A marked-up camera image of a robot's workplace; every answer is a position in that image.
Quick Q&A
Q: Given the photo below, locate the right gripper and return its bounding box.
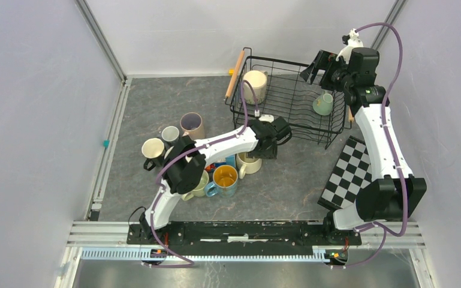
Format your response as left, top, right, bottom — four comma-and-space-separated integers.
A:
301, 50, 355, 93

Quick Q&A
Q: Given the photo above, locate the cream cup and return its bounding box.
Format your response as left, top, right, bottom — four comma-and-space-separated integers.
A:
236, 152, 263, 179

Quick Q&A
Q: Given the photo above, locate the cream floral mug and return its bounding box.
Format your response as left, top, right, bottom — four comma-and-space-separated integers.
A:
243, 70, 267, 104

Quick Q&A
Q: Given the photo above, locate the blue mug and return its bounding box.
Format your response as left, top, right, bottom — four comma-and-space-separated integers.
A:
204, 165, 239, 197

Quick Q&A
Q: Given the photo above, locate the pink mug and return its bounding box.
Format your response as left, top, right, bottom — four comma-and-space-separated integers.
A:
179, 112, 206, 140

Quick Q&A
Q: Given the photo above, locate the green mug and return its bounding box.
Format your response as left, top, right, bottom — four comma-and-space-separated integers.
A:
182, 171, 209, 201

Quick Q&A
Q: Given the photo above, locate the grey blue small cup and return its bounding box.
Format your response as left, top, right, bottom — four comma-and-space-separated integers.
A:
161, 125, 180, 146

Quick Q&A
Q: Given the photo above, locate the black mug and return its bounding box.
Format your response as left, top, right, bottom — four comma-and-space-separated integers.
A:
141, 138, 165, 171

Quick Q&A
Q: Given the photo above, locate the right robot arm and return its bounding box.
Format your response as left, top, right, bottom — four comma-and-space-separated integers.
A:
300, 47, 427, 245

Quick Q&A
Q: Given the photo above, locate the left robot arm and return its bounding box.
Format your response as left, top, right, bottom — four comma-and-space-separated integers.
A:
139, 117, 292, 245

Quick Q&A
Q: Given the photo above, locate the toy block structure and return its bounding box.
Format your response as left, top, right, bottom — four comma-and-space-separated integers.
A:
205, 155, 236, 173

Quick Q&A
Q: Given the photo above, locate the checkerboard calibration board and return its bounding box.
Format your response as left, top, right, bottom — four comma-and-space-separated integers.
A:
318, 136, 372, 211

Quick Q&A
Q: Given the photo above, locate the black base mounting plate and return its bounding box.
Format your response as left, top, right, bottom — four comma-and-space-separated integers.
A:
126, 221, 363, 256

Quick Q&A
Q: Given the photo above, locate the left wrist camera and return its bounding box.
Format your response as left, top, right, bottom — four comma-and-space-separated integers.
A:
257, 114, 275, 123

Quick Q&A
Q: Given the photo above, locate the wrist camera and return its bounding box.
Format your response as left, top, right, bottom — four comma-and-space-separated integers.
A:
336, 29, 363, 64
257, 114, 275, 123

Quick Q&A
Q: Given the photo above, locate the black wire dish rack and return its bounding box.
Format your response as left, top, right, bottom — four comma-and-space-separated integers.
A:
225, 47, 352, 148

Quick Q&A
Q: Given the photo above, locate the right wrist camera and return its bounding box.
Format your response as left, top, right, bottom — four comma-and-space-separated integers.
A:
336, 29, 363, 64

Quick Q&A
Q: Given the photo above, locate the slotted cable duct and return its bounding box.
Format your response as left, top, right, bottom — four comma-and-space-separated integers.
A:
81, 247, 330, 263

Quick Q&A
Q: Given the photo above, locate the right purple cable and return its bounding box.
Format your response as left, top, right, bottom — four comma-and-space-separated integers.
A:
327, 22, 409, 269

